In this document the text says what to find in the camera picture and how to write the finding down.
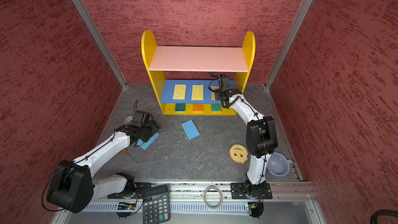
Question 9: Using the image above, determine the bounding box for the yellow smiley face sponge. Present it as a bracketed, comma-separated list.
[229, 144, 248, 164]

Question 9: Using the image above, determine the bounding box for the black desk calculator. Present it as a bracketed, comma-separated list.
[142, 185, 171, 224]

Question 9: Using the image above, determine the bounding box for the orange sponge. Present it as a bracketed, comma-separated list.
[193, 104, 204, 113]

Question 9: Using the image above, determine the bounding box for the left small circuit board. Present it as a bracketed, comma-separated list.
[117, 202, 137, 211]

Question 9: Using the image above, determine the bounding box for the red handled screwdriver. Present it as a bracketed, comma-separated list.
[122, 148, 137, 163]

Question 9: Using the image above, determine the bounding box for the bright green sponge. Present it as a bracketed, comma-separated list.
[211, 104, 222, 113]

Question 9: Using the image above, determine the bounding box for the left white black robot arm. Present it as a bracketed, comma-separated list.
[41, 120, 160, 213]

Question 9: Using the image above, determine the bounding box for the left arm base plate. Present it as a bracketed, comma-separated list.
[107, 182, 152, 199]

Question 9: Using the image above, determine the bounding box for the small circuit board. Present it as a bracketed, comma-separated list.
[247, 202, 264, 211]
[117, 202, 137, 211]

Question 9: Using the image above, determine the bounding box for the yellow pink blue shelf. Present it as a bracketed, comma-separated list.
[141, 30, 256, 116]

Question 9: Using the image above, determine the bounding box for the tan yellow sponge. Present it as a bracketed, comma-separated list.
[211, 86, 220, 101]

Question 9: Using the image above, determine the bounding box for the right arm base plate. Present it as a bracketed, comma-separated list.
[231, 181, 273, 200]

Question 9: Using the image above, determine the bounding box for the clear tape ring front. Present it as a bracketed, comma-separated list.
[203, 185, 224, 210]

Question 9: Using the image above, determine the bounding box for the right small circuit board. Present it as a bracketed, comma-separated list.
[247, 202, 264, 211]

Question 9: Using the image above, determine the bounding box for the blue sponge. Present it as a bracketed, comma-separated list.
[137, 133, 159, 150]
[181, 120, 200, 140]

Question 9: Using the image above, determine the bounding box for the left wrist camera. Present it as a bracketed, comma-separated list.
[130, 111, 153, 128]

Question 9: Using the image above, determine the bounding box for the clear tape roll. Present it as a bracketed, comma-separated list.
[123, 116, 133, 125]

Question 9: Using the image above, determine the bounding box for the black cable loop corner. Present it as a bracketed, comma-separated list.
[370, 209, 398, 224]

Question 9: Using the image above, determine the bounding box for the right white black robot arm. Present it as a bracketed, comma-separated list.
[208, 72, 278, 198]

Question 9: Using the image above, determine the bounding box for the dark green scouring sponge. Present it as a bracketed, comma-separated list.
[175, 103, 186, 113]

